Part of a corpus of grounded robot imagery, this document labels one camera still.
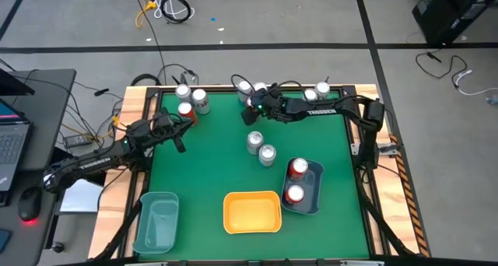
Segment green table mat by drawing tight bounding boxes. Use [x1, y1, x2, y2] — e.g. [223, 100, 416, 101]
[138, 90, 370, 261]

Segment dark blue plastic bin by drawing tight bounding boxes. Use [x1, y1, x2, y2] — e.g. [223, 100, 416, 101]
[279, 157, 325, 216]

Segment black monitor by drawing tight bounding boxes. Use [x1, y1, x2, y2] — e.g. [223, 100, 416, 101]
[0, 68, 36, 97]

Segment black power adapter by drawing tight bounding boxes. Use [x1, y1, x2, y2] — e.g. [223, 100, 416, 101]
[61, 133, 94, 149]

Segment black coiled cable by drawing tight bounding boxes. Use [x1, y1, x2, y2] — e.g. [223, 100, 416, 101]
[159, 0, 193, 25]

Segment long black cable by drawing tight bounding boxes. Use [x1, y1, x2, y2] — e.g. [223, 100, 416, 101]
[130, 0, 167, 86]

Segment thick black cable loop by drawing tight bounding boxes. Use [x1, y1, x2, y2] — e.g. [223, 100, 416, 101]
[129, 72, 163, 87]

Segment blue flat object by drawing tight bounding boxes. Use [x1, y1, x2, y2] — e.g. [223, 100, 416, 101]
[0, 228, 13, 255]

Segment black yellow hazard tape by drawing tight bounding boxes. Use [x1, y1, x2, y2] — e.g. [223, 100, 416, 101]
[388, 133, 431, 258]

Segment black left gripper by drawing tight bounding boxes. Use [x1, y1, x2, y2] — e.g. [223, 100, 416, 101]
[153, 107, 195, 155]

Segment light teal plastic bin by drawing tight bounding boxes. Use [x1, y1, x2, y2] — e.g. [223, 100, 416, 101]
[132, 191, 180, 255]

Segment dark grey desk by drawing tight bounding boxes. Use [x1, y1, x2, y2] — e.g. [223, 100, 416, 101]
[0, 68, 78, 266]

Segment white cable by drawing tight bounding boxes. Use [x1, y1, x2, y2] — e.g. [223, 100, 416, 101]
[152, 0, 195, 20]
[452, 68, 498, 97]

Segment black floor cable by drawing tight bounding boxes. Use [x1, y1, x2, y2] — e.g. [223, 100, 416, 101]
[414, 50, 468, 80]

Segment grey laptop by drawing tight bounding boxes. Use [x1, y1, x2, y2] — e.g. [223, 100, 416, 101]
[0, 97, 33, 193]

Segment yellow plastic bin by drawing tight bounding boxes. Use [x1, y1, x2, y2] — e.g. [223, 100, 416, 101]
[223, 190, 283, 235]

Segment black equipment case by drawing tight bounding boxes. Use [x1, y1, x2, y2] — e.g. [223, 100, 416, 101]
[404, 0, 498, 45]

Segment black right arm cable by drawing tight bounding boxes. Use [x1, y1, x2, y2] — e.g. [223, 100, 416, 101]
[230, 73, 296, 103]

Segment white Spindrift sparkling water can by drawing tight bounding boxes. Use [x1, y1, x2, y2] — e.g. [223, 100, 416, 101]
[258, 143, 278, 168]
[236, 79, 254, 103]
[302, 87, 319, 103]
[174, 83, 193, 103]

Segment black computer mouse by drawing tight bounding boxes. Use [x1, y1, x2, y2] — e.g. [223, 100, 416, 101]
[17, 186, 43, 223]

